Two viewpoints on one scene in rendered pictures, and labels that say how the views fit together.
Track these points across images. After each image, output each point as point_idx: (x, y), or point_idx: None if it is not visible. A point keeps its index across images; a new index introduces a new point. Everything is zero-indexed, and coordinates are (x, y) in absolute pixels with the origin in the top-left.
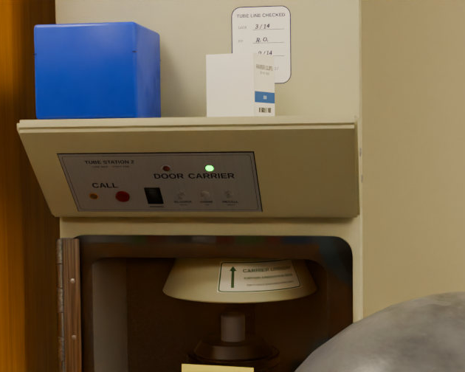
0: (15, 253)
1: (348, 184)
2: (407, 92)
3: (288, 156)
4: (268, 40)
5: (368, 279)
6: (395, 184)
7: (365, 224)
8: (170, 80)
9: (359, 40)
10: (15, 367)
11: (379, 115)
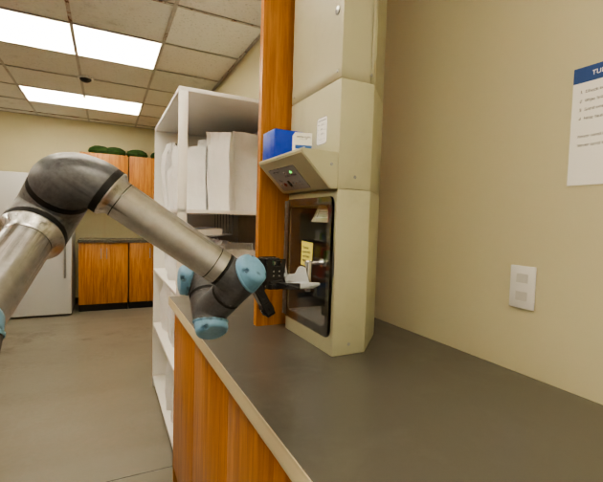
0: (282, 206)
1: (317, 174)
2: (469, 149)
3: (299, 164)
4: (323, 128)
5: (450, 237)
6: (462, 193)
7: (450, 212)
8: None
9: (340, 122)
10: (279, 240)
11: (457, 162)
